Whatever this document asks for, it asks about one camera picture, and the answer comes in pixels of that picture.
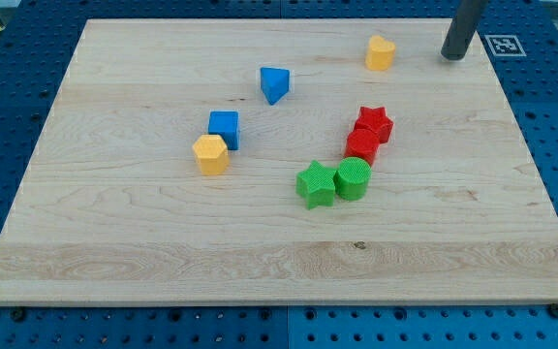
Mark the blue cube block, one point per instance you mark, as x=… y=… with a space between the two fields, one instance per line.
x=226 y=125

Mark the yellow heart block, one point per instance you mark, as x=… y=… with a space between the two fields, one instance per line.
x=380 y=53

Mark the green star block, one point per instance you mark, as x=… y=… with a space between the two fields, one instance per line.
x=316 y=185

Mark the yellow hexagon block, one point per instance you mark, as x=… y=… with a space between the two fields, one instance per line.
x=211 y=154

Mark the green cylinder block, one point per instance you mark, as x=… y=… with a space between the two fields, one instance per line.
x=351 y=178

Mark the red cylinder block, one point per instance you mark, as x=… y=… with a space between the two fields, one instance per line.
x=363 y=144

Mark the blue triangle block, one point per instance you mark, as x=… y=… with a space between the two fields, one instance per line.
x=275 y=83

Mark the light wooden board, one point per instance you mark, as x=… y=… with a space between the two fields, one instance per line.
x=114 y=211

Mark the red star block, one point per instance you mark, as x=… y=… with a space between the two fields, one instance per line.
x=376 y=121

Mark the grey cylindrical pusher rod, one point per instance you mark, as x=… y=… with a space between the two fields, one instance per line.
x=462 y=29

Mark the white fiducial marker tag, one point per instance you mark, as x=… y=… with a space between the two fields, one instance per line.
x=503 y=45

